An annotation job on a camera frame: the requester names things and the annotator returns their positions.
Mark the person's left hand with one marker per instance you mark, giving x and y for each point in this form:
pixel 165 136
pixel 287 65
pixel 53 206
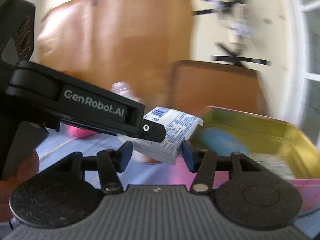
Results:
pixel 31 165

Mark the pink soft item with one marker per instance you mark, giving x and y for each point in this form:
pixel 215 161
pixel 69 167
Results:
pixel 80 132

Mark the blue soft packet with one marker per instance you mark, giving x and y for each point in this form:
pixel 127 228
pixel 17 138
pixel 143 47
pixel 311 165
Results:
pixel 220 140

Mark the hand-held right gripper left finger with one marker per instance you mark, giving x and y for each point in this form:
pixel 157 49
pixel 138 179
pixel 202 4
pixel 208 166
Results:
pixel 125 156

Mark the black tape strips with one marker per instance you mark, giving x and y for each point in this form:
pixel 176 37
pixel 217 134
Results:
pixel 235 52

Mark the white printed packet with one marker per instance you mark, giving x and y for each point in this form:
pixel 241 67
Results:
pixel 272 166

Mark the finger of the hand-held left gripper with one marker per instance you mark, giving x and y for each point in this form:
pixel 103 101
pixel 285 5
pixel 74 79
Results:
pixel 155 132

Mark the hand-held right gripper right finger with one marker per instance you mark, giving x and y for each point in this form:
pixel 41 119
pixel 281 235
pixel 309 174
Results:
pixel 190 156

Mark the white window frame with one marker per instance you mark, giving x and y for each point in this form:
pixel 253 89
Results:
pixel 305 42

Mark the small white blue tissue packet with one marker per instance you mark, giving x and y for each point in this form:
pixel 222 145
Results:
pixel 175 132

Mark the plastic bag of paper cups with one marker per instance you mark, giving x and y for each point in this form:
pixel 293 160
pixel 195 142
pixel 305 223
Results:
pixel 122 91

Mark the woven back chair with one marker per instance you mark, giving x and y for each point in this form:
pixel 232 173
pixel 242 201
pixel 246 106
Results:
pixel 215 90

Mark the pink macaron print tin box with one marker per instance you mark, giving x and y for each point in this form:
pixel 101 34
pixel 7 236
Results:
pixel 295 140

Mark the wooden board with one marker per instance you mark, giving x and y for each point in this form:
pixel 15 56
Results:
pixel 120 40

